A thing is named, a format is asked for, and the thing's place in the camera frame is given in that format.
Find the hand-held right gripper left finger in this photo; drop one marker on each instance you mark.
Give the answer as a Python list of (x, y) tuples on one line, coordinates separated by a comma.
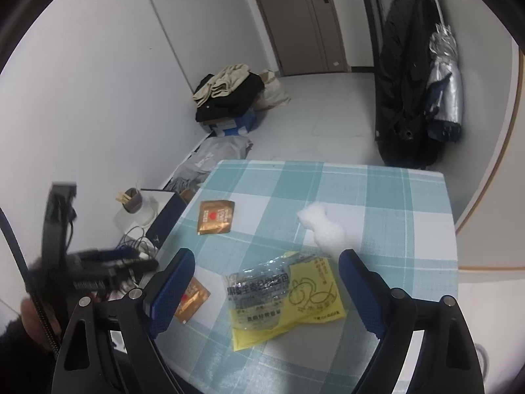
[(172, 291)]

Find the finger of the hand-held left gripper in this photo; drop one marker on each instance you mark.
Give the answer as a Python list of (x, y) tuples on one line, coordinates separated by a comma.
[(119, 269)]

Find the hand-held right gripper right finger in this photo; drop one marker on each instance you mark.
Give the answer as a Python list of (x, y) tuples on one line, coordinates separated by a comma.
[(363, 295)]

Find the white tissue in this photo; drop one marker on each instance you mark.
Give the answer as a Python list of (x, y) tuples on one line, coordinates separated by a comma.
[(324, 230)]

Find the yellow plastic wrapper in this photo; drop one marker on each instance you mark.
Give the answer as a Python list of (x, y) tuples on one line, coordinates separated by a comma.
[(262, 324)]

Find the person's dark sleeved left forearm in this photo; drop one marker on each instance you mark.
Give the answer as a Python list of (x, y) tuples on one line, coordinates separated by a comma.
[(20, 361)]

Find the person's left hand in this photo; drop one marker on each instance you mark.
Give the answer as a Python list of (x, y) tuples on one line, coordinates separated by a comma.
[(33, 320)]

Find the orange sachet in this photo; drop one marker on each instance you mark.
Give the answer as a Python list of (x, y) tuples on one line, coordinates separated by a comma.
[(192, 300), (215, 216)]

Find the cup with sticks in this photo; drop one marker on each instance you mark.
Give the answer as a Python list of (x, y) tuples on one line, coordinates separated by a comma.
[(141, 215)]

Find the navy blue box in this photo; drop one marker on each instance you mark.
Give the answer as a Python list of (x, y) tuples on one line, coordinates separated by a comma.
[(164, 225)]

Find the teal checked tablecloth table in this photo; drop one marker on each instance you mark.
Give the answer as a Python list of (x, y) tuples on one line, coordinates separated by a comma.
[(369, 197)]

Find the grey plastic bag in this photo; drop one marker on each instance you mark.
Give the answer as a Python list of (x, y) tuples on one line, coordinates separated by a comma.
[(217, 152)]

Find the white wardrobe with wooden trim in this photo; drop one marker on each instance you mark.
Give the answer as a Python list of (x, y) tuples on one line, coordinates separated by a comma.
[(492, 172)]

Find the blue shoebox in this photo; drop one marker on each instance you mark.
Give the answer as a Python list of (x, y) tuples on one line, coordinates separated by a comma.
[(238, 125)]

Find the black folded clothes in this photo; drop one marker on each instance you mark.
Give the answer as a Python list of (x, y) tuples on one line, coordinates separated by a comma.
[(233, 98)]

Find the black hanging coat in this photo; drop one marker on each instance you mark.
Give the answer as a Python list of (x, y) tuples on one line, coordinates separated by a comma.
[(402, 90)]

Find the beige folded cloth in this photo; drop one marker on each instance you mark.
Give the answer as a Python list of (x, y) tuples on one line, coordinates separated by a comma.
[(223, 82)]

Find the beige tote bag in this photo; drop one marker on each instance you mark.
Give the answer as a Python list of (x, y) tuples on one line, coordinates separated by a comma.
[(272, 90)]

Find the silver folded umbrella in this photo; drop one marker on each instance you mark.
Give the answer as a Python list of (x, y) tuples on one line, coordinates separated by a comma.
[(447, 86)]

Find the grey room door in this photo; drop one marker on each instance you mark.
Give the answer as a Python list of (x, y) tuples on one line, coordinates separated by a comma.
[(295, 20)]

